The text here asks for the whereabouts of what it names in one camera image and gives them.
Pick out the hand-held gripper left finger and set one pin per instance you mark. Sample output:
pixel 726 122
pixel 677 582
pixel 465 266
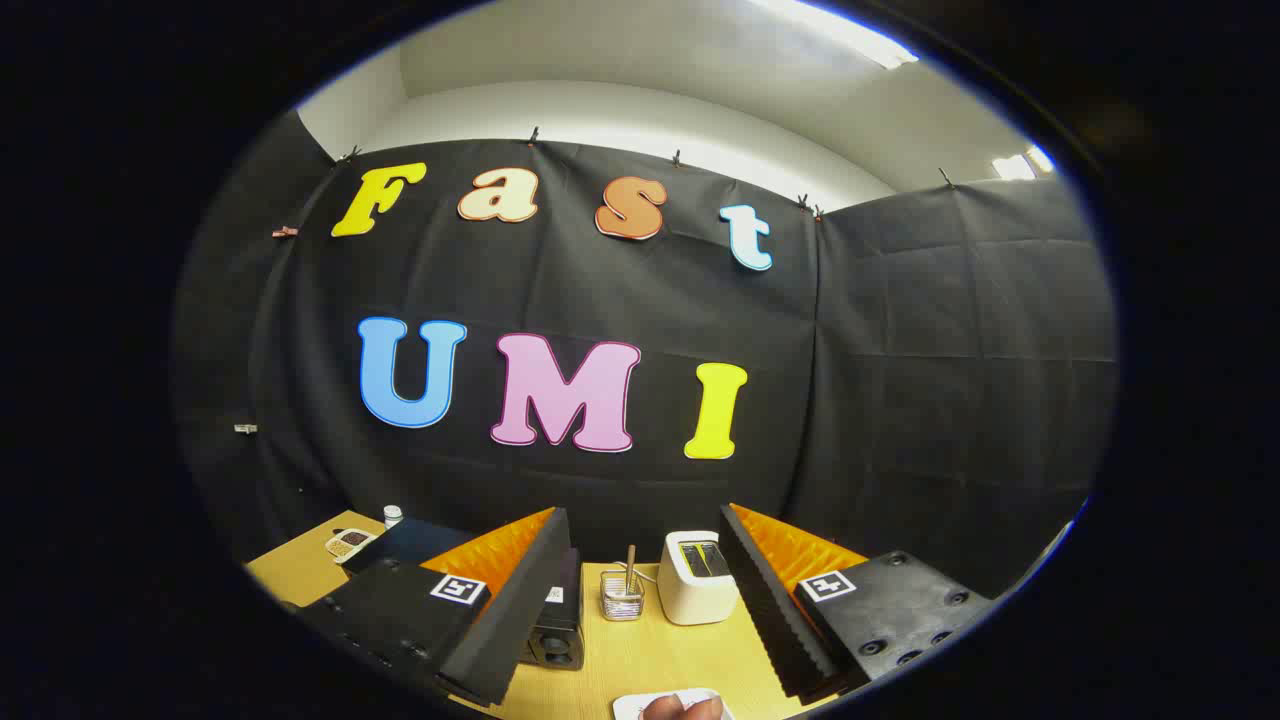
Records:
pixel 520 610

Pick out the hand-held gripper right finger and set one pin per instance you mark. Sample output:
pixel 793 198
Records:
pixel 765 610

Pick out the black toaster oven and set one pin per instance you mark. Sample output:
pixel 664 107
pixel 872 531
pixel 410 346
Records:
pixel 560 620

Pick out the white square plate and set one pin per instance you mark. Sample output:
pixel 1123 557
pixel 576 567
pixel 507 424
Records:
pixel 628 706

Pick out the white pop-up toaster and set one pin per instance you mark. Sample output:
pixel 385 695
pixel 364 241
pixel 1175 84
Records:
pixel 690 590

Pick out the wooden stick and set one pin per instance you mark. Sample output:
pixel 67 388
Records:
pixel 631 568

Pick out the small white bottle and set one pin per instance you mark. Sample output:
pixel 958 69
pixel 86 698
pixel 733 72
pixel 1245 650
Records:
pixel 392 516

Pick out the row of black cloth clips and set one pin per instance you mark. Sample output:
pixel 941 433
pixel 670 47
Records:
pixel 535 135

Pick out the small ceiling light panel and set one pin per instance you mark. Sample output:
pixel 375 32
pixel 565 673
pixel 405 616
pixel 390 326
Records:
pixel 1022 163

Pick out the long ceiling light panel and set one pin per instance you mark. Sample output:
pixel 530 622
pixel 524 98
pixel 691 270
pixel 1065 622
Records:
pixel 850 35

